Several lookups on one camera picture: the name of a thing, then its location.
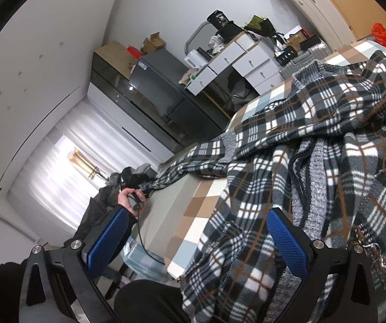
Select checked bed sheet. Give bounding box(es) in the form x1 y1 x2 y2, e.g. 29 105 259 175
139 38 386 280

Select wooden wardrobe door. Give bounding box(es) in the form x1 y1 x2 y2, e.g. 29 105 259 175
306 0 386 41

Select grey knitted sweater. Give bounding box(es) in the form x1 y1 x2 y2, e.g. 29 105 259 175
146 50 386 323

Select white drawer desk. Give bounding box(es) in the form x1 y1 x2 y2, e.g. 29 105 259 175
184 30 286 115

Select black glass cabinet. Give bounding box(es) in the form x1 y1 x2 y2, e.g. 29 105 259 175
90 41 230 152

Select person's black pants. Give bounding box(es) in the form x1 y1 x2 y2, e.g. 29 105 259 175
114 279 194 323

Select dark grey appliance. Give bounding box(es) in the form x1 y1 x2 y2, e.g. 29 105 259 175
130 48 187 92

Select white kettle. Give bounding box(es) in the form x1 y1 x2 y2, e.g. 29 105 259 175
184 50 202 70

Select silver suitcase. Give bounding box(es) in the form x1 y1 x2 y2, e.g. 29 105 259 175
278 42 334 79

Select red plastic bag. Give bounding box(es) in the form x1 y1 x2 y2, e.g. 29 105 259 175
371 23 386 46

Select green cloth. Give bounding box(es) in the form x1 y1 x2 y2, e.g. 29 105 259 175
245 15 269 33

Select grey jacket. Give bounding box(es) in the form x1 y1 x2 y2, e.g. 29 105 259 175
97 163 156 209

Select black printed box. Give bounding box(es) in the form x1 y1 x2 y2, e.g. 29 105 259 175
274 47 296 67

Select oval mirror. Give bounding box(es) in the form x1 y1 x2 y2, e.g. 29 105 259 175
184 20 229 62

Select white curtain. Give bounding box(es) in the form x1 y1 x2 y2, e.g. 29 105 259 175
8 124 113 239

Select black desk chair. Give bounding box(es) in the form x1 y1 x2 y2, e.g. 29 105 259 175
225 74 259 115

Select person's left hand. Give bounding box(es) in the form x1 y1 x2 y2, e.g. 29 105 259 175
117 188 145 215

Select black paper bag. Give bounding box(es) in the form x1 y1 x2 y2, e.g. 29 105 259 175
207 9 230 31

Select open cardboard box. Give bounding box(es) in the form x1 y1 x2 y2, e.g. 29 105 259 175
142 33 166 54

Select light blue plastic bag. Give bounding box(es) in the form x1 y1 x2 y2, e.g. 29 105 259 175
121 237 170 280

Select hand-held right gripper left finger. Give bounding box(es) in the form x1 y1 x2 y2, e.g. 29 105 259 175
18 207 129 323

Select black cable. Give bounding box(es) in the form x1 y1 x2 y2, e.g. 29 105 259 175
134 210 167 265

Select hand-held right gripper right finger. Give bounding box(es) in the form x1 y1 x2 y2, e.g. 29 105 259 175
266 208 386 323

